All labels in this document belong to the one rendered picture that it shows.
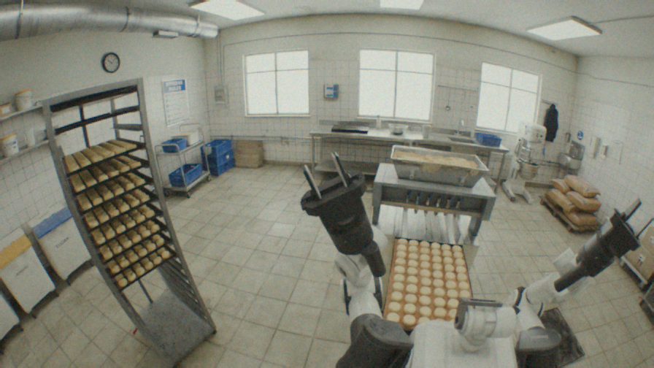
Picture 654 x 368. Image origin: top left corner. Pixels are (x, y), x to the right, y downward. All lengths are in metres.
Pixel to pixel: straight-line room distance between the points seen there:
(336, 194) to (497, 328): 0.41
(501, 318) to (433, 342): 0.15
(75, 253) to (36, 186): 1.01
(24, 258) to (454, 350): 3.34
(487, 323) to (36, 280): 3.47
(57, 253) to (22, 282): 0.57
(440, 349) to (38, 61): 4.17
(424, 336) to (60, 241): 3.29
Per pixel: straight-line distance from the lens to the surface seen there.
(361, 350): 0.56
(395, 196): 1.50
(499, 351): 0.64
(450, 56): 4.78
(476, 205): 1.59
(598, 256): 0.70
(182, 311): 2.20
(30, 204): 3.82
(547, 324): 2.71
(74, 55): 4.10
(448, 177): 1.45
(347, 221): 0.46
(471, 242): 1.65
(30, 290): 3.37
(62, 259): 3.39
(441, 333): 0.61
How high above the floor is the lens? 1.72
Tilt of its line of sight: 24 degrees down
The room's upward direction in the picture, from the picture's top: straight up
